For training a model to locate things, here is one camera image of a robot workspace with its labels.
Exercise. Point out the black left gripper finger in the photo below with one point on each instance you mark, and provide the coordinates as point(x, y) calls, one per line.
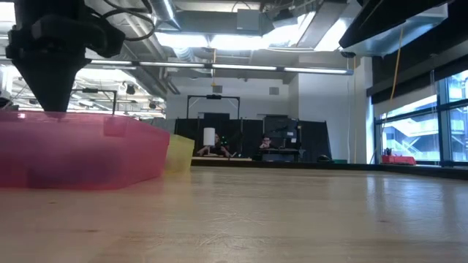
point(51, 87)

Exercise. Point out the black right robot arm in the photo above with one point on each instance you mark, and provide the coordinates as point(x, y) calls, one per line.
point(384, 22)

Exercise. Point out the red translucent plastic tray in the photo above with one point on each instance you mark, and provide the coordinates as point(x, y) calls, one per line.
point(73, 146)

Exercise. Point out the yellow translucent plastic tray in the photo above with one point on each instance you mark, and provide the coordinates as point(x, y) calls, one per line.
point(181, 153)

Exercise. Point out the white cylindrical lamp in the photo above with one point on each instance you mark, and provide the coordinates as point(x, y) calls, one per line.
point(209, 137)

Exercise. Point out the person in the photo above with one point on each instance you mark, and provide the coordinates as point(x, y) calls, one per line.
point(266, 142)
point(215, 148)

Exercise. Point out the wooden table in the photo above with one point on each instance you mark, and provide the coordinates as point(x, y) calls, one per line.
point(219, 158)

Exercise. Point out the long ceiling light bar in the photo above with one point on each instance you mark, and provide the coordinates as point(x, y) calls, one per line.
point(241, 67)

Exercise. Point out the grey ceiling box unit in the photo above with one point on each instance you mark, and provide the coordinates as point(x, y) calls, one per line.
point(248, 20)

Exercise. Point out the black partition panels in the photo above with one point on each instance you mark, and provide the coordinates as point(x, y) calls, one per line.
point(314, 139)

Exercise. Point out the black dome object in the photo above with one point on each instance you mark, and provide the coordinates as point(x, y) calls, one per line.
point(323, 158)

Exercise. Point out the red box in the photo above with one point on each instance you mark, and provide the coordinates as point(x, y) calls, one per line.
point(398, 160)

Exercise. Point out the black gantry frame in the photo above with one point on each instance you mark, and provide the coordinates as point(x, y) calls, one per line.
point(95, 90)
point(214, 96)

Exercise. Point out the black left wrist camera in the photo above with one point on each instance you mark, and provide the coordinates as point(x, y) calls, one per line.
point(108, 38)

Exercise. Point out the silver round ceiling duct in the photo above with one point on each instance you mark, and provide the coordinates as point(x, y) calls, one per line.
point(166, 11)

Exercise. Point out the grey wall vent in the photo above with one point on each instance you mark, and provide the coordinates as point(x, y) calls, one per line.
point(217, 88)
point(273, 90)

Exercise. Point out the black aluminium table frame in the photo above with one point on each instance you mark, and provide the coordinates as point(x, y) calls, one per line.
point(292, 166)

